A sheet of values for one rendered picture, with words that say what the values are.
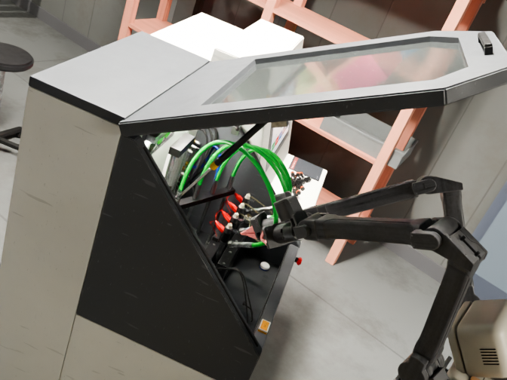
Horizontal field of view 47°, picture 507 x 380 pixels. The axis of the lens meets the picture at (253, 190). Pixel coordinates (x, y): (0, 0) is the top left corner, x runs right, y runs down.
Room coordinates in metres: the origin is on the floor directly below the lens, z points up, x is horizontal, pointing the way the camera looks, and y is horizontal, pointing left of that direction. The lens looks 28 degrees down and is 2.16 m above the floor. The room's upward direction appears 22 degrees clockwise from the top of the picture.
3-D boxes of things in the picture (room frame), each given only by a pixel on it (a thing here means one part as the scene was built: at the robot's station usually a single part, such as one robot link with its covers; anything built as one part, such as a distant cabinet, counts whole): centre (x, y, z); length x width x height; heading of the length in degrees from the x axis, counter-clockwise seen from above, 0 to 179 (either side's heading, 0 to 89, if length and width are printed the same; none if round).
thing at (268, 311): (1.64, -0.21, 0.87); 0.62 x 0.04 x 0.16; 175
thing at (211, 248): (1.78, 0.02, 0.91); 0.34 x 0.10 x 0.15; 175
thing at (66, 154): (2.05, 0.46, 0.75); 1.40 x 0.28 x 1.50; 175
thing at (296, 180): (2.39, -0.18, 1.01); 0.23 x 0.11 x 0.06; 175
